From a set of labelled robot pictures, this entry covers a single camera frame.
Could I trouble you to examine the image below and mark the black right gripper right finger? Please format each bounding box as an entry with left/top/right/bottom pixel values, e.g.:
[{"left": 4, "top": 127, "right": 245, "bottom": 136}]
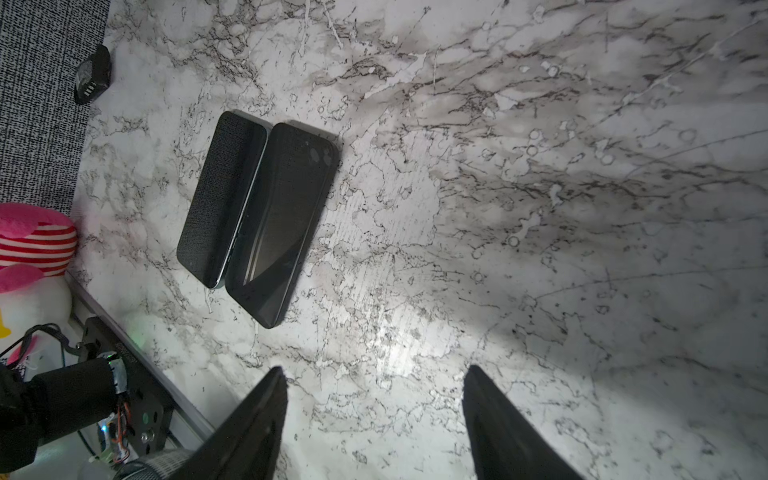
[{"left": 462, "top": 365, "right": 580, "bottom": 479}]

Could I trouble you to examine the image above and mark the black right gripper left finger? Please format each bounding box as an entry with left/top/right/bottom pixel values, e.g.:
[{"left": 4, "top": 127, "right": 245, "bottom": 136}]
[{"left": 173, "top": 367, "right": 288, "bottom": 480}]

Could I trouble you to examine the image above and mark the black phone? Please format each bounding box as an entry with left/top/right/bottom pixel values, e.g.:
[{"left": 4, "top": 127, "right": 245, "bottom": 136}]
[
  {"left": 177, "top": 111, "right": 269, "bottom": 289},
  {"left": 225, "top": 122, "right": 340, "bottom": 329}
]

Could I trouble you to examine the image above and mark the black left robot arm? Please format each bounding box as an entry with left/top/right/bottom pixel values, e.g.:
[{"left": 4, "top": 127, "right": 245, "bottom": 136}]
[{"left": 1, "top": 358, "right": 118, "bottom": 474}]

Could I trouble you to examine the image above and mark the pink white plush toy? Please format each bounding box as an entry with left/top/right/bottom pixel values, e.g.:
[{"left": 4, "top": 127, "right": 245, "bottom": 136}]
[{"left": 1, "top": 203, "right": 78, "bottom": 367}]

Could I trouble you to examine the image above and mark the small black adapter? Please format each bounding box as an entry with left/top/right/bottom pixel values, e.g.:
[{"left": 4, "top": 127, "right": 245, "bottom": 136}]
[{"left": 74, "top": 45, "right": 112, "bottom": 105}]

